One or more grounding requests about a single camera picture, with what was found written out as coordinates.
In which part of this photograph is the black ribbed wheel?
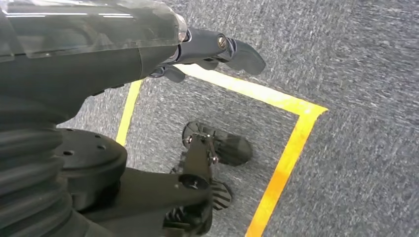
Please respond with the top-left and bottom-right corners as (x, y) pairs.
(211, 181), (234, 212)
(181, 121), (253, 167)

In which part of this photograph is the yellow floor tape square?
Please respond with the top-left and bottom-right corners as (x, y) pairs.
(115, 64), (329, 237)

